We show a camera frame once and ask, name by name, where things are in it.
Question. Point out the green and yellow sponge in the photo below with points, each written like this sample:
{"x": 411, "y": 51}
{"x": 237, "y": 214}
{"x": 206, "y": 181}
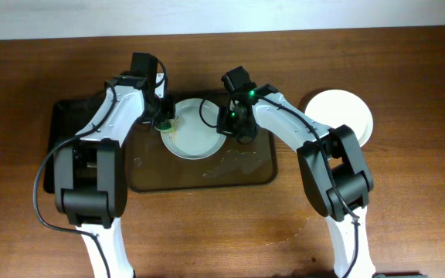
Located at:
{"x": 165, "y": 126}

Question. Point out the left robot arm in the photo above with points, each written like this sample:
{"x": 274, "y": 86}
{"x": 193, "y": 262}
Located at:
{"x": 94, "y": 211}

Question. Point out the transparent brown serving tray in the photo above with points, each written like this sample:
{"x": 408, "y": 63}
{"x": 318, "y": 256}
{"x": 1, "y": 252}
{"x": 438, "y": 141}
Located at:
{"x": 151, "y": 167}

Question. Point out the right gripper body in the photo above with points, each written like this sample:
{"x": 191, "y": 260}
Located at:
{"x": 238, "y": 126}

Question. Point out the white plate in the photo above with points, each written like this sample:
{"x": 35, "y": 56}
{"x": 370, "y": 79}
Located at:
{"x": 337, "y": 107}

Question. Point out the pale blue plate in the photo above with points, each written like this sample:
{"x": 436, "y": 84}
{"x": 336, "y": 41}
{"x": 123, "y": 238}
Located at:
{"x": 191, "y": 138}

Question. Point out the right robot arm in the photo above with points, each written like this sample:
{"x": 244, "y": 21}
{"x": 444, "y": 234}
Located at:
{"x": 336, "y": 178}

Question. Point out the black plastic tray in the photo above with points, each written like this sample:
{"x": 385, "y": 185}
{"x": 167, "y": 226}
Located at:
{"x": 68, "y": 118}

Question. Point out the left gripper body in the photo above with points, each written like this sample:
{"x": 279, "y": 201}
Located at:
{"x": 167, "y": 114}

